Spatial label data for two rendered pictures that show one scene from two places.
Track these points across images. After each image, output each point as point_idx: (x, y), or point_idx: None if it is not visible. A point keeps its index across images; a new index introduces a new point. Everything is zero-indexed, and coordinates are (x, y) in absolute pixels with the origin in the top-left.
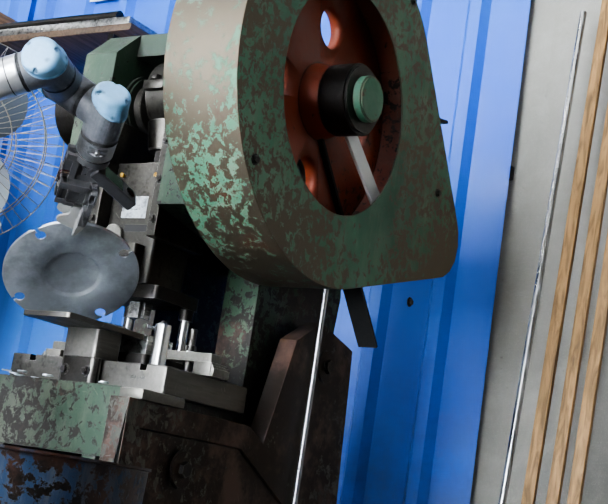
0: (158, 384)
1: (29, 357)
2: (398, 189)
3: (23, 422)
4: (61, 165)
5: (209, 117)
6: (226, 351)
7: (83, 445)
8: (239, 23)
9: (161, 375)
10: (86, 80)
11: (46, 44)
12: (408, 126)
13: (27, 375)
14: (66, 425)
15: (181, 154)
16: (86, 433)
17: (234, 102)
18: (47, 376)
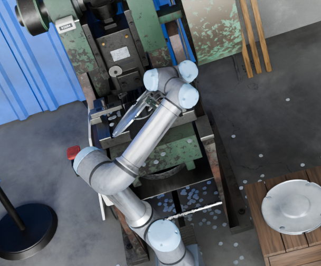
0: (192, 117)
1: (110, 138)
2: None
3: (145, 167)
4: (152, 97)
5: (224, 42)
6: (158, 61)
7: (185, 159)
8: (234, 2)
9: (192, 114)
10: (172, 72)
11: (192, 93)
12: None
13: (114, 144)
14: (171, 158)
15: (205, 57)
16: (184, 155)
17: (239, 33)
18: (126, 140)
